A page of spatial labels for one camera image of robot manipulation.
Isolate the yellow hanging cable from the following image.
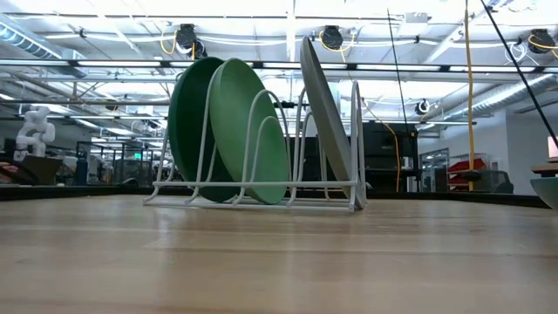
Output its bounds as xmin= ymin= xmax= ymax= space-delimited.
xmin=462 ymin=0 xmax=476 ymax=192
xmin=361 ymin=99 xmax=401 ymax=193

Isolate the wooden desk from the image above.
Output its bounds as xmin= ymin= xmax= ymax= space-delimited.
xmin=530 ymin=163 xmax=558 ymax=178

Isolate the black slanted cable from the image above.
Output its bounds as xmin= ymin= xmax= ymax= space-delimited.
xmin=479 ymin=0 xmax=558 ymax=147

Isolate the thin black hanging cable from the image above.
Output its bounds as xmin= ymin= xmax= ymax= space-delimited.
xmin=385 ymin=7 xmax=410 ymax=134

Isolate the black tall cabinet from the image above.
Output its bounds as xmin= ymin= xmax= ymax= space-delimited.
xmin=364 ymin=121 xmax=422 ymax=193

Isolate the teal round plate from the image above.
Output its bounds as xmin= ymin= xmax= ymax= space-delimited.
xmin=530 ymin=176 xmax=558 ymax=210

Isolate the gray round plate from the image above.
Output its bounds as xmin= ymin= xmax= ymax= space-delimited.
xmin=299 ymin=35 xmax=367 ymax=210

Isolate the white wire dish rack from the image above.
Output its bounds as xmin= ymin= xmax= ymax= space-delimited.
xmin=142 ymin=79 xmax=368 ymax=214

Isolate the red bin shelving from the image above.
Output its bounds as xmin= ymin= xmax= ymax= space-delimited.
xmin=447 ymin=157 xmax=487 ymax=187

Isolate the light green round plate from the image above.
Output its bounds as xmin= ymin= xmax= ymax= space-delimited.
xmin=208 ymin=58 xmax=289 ymax=205

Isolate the silver ventilation duct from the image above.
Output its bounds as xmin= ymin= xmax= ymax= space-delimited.
xmin=439 ymin=72 xmax=558 ymax=124
xmin=0 ymin=15 xmax=88 ymax=79

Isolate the dark green round plate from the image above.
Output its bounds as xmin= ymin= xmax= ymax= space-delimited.
xmin=167 ymin=56 xmax=239 ymax=204

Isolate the gray office chair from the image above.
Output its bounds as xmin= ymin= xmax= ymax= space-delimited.
xmin=479 ymin=169 xmax=514 ymax=195

